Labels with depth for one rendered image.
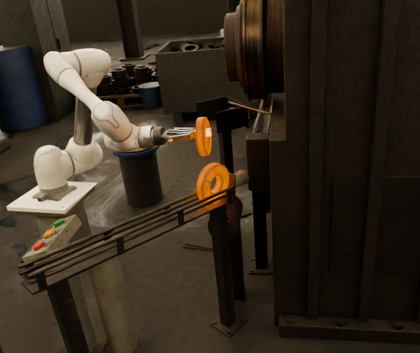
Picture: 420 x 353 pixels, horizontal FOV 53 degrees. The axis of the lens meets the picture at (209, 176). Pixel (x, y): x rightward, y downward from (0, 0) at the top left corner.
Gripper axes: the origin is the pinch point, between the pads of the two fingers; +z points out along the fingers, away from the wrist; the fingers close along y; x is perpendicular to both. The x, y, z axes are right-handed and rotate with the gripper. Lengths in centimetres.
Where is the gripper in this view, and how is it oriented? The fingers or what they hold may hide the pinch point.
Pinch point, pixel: (202, 132)
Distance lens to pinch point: 169.4
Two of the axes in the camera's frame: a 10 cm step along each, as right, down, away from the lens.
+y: -1.6, 4.5, -8.8
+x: -1.4, -8.9, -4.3
